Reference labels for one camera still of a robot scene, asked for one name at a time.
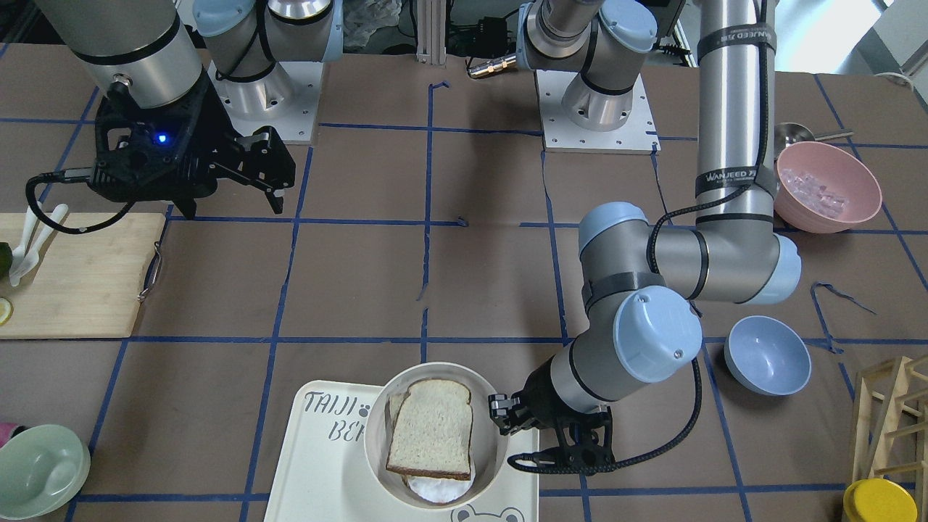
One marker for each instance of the cream rectangular serving tray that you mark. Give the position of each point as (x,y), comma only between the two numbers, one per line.
(323,473)

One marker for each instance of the pink folded cloth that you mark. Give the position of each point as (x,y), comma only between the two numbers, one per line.
(9,430)

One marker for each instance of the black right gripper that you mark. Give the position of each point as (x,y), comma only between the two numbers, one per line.
(205,119)

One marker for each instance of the light green bowl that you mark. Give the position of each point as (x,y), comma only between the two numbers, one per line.
(41,470)

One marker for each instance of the blue bowl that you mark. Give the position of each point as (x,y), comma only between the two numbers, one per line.
(767,357)

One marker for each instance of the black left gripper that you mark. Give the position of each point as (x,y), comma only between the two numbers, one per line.
(537,394)

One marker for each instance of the bread slice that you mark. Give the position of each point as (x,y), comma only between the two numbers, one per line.
(393,406)
(433,434)

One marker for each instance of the yellow lid container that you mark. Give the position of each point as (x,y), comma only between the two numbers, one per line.
(878,499)

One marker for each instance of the wooden cutting board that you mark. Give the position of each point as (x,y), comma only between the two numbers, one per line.
(85,287)

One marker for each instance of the metal ladle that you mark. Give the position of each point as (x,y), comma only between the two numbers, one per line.
(787,134)

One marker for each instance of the fried egg toy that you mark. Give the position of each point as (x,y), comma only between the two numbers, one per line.
(439,491)

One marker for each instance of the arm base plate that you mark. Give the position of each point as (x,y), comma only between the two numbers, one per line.
(287,99)
(576,118)

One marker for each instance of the green avocado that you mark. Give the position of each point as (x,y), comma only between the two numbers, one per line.
(6,260)

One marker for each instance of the wooden rack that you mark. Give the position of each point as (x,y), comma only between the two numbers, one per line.
(889,408)

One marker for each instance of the pink bowl with ice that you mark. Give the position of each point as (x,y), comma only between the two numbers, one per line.
(824,189)

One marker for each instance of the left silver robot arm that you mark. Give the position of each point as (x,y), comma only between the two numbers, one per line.
(640,279)

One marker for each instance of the white round plate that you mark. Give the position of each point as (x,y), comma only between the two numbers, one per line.
(488,447)

